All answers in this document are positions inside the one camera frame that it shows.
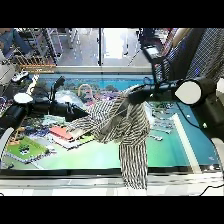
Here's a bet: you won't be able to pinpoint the black garment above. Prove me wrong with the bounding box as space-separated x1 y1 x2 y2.
166 27 207 80

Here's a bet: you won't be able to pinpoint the person's legs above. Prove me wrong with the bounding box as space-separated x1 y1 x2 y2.
0 27 35 60

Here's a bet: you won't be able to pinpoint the silver frame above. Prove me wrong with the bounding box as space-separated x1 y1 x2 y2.
0 170 224 197

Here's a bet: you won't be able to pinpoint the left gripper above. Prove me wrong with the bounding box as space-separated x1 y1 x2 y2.
65 104 90 123

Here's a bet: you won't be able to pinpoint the striped shirt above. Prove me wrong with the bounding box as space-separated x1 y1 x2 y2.
64 84 152 191

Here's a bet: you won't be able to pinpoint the checked shirt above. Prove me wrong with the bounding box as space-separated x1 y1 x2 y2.
185 27 224 83

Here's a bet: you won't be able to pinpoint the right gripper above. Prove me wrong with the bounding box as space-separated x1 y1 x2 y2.
127 85 154 105

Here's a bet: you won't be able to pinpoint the black cable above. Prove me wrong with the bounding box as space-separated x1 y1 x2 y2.
199 182 224 197
175 101 202 130

